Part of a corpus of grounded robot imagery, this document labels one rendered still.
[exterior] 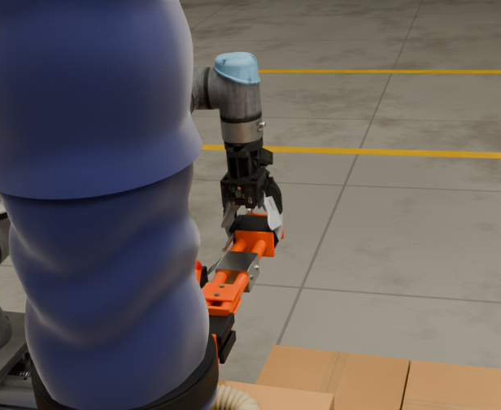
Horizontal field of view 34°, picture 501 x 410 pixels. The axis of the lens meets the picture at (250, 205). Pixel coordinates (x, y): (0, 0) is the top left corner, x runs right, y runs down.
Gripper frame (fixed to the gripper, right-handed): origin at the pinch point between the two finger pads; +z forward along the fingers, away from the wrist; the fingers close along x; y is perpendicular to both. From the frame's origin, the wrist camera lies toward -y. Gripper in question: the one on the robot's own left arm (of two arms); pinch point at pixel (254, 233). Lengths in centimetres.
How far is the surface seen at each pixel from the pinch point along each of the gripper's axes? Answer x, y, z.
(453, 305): 32, -177, 122
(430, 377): 30, -50, 67
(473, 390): 42, -46, 67
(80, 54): 7, 70, -53
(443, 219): 23, -263, 122
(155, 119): 11, 65, -45
